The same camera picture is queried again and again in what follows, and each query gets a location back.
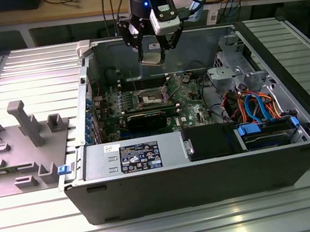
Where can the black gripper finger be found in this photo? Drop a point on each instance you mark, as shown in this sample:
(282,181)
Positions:
(176,39)
(136,38)

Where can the silver-topped CPU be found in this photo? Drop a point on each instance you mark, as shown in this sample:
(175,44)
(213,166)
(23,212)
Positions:
(149,58)

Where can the CPU socket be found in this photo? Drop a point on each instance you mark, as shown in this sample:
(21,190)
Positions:
(149,97)

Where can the white case label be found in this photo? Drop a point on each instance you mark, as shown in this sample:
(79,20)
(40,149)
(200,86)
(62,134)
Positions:
(153,45)

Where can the gray case latch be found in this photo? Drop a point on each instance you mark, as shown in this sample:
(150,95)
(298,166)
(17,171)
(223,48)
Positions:
(83,49)

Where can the metal drive cage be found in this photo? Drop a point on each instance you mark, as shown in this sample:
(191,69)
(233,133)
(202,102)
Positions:
(225,74)

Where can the green motherboard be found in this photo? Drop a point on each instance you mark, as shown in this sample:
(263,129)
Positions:
(189,110)

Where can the black graphics card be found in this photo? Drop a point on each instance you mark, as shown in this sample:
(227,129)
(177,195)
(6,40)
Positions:
(147,121)

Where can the silver power supply box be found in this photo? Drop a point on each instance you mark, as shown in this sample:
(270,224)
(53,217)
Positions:
(97,161)

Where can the hard disk in blue carrier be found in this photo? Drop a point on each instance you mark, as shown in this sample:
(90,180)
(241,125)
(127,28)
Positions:
(265,136)

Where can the blue case latch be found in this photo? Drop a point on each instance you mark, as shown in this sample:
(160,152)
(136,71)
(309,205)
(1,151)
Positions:
(64,170)

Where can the gray parts rack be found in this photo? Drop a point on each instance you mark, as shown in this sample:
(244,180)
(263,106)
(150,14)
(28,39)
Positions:
(17,163)

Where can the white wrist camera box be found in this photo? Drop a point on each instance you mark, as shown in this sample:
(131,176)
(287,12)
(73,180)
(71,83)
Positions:
(166,21)

